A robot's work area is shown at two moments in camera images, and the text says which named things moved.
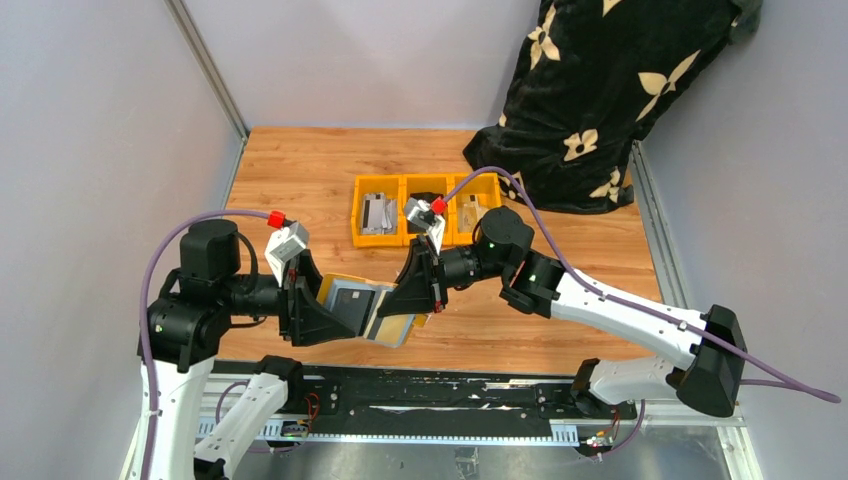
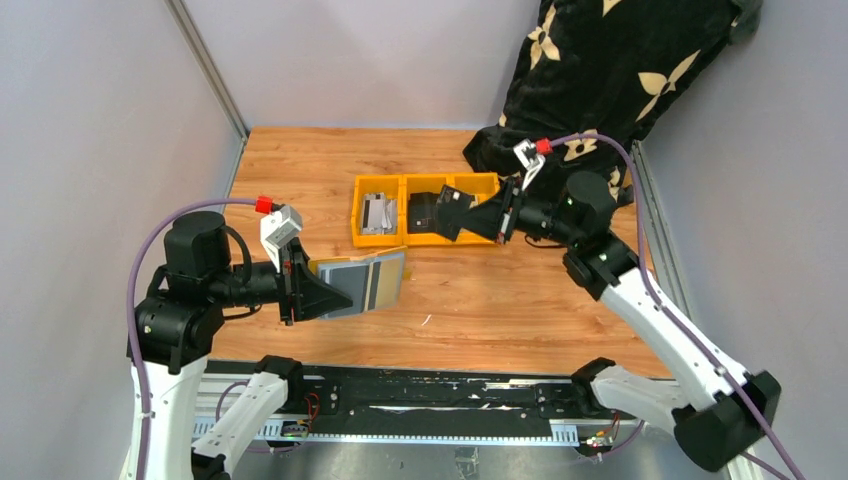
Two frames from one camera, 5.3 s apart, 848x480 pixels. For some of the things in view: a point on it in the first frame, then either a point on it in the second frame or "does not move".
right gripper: (421, 286) → (492, 219)
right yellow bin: (480, 196) does not move
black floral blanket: (590, 79) does not move
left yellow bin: (392, 186) does not move
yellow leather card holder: (356, 300) → (371, 280)
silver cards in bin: (378, 214) does not move
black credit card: (352, 307) → (451, 203)
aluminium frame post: (192, 35) does not move
